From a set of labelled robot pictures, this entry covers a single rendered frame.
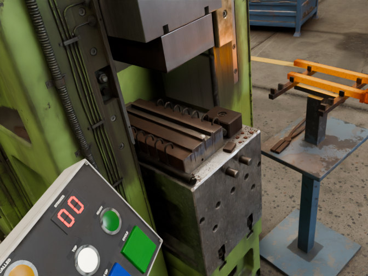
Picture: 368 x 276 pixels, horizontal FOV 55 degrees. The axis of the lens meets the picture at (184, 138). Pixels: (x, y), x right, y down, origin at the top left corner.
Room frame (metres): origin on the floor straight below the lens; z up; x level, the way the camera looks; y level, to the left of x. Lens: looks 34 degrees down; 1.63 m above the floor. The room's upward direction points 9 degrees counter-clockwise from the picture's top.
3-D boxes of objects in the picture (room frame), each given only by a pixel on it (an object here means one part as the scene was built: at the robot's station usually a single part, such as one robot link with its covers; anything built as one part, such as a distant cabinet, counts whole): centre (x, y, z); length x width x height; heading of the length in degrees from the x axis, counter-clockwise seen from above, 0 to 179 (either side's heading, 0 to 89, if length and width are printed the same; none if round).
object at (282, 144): (1.33, -0.58, 0.73); 0.60 x 0.04 x 0.01; 131
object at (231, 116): (1.09, -0.15, 0.95); 0.12 x 0.08 x 0.06; 43
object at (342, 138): (1.18, -0.54, 0.72); 0.40 x 0.30 x 0.02; 125
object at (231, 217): (1.12, 0.05, 0.69); 0.56 x 0.38 x 0.45; 43
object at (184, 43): (1.08, 0.08, 1.32); 0.42 x 0.20 x 0.10; 43
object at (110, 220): (0.54, 0.18, 1.09); 0.05 x 0.03 x 0.04; 133
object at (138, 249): (0.53, 0.14, 1.01); 0.07 x 0.05 x 0.07; 158
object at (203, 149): (1.08, 0.08, 0.96); 0.42 x 0.20 x 0.09; 43
